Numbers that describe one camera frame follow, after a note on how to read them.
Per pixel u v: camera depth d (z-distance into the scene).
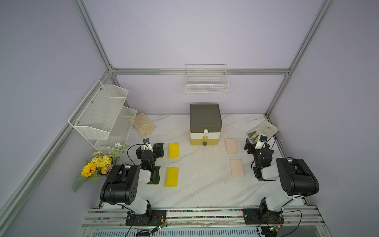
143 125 1.12
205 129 0.88
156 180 0.85
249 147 0.84
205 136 0.93
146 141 0.79
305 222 0.74
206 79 0.95
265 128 1.11
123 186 0.45
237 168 0.91
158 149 0.86
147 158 0.70
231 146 1.02
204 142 0.99
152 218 0.72
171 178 0.86
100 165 0.66
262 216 0.68
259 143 0.81
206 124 0.88
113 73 0.93
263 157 0.70
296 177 0.47
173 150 1.01
